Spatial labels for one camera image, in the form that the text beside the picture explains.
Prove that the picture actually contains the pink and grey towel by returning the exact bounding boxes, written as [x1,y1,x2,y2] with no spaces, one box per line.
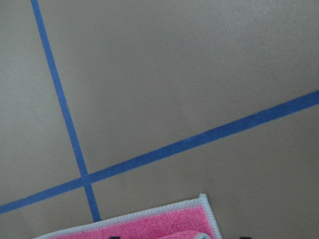
[41,194,222,239]

